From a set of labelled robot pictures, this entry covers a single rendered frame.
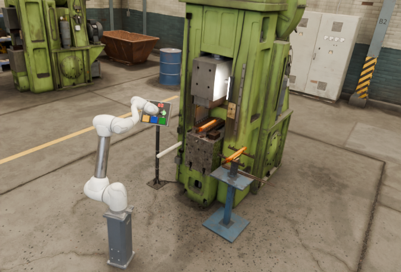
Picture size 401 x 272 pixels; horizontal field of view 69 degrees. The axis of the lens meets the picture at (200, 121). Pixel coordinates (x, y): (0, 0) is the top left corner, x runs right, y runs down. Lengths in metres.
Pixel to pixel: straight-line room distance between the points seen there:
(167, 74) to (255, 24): 5.19
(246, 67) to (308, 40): 5.20
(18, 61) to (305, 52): 6.74
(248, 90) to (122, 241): 1.88
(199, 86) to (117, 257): 1.86
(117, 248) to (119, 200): 0.54
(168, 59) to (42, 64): 2.92
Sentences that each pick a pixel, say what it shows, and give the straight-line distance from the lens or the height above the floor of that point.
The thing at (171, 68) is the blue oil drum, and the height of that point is 0.46.
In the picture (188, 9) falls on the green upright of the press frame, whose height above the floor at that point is 2.24.
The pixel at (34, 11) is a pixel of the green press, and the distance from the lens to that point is 7.38.
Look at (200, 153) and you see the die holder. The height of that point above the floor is 0.72.
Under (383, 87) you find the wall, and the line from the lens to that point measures 8.65.
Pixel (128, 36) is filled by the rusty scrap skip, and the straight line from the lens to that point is 10.94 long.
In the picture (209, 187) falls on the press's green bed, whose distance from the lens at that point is 3.60.
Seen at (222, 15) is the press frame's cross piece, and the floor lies 2.22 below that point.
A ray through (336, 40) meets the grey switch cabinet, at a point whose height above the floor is 1.54.
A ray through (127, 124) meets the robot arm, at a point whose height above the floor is 1.37.
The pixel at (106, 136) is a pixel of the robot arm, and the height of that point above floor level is 1.26.
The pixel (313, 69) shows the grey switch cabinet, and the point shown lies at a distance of 8.17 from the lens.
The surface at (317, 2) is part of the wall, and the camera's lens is 8.71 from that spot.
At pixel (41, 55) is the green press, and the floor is 0.82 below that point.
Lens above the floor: 2.46
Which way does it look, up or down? 25 degrees down
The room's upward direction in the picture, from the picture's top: 5 degrees clockwise
